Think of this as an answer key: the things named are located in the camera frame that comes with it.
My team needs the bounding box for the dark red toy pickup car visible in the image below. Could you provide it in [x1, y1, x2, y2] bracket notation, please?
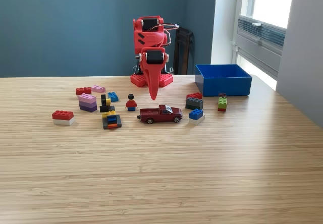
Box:
[137, 104, 183, 125]

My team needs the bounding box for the dark grey lego brick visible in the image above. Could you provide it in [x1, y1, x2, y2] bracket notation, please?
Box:
[185, 97, 204, 110]

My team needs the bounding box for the grey window vent unit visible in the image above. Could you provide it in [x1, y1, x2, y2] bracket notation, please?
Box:
[237, 16, 287, 48]

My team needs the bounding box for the dark folded chair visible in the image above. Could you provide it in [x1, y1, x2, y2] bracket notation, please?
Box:
[173, 26, 195, 75]

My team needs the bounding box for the blue plastic bin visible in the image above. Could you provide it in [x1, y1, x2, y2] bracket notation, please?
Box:
[194, 64, 252, 97]

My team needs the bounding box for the pink and purple brick stack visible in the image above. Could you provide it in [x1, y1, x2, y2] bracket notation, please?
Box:
[78, 93, 98, 113]

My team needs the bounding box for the blue and white brick stack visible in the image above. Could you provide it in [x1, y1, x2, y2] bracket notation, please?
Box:
[188, 108, 205, 126]

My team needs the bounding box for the yellow toy digger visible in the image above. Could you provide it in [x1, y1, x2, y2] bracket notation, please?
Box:
[99, 94, 122, 130]

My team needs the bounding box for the lego toy figure red shirt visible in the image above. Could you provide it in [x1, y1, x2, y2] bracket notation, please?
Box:
[125, 93, 138, 112]

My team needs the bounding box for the red and white brick stack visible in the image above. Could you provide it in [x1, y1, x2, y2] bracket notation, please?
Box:
[51, 110, 75, 126]

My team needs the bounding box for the green brick stack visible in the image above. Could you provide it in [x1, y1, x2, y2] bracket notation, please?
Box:
[218, 93, 228, 112]

